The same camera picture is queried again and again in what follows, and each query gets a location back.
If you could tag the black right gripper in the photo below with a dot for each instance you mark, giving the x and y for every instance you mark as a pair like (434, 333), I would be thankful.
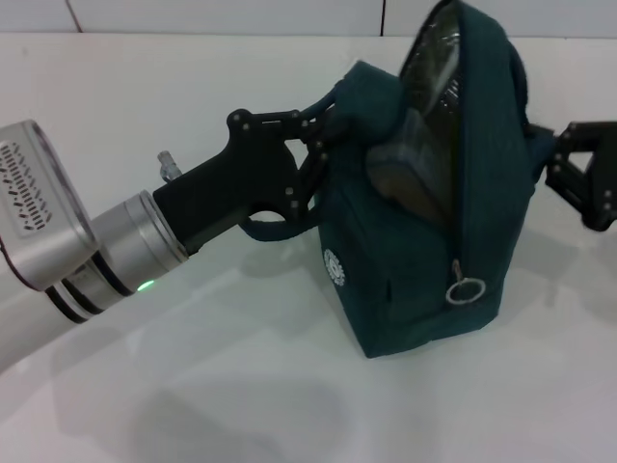
(605, 173)

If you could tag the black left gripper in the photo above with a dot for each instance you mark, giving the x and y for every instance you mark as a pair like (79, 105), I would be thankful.
(241, 183)

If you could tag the dark teal fabric bag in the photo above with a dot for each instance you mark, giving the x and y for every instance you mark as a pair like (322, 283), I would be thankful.
(482, 169)

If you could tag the clear plastic lidded container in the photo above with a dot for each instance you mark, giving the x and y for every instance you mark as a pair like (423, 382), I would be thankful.
(424, 144)

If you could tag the silver left gripper plug stub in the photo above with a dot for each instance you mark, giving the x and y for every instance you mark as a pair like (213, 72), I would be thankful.
(169, 166)

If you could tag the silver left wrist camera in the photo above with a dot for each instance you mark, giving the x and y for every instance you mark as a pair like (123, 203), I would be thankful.
(38, 207)

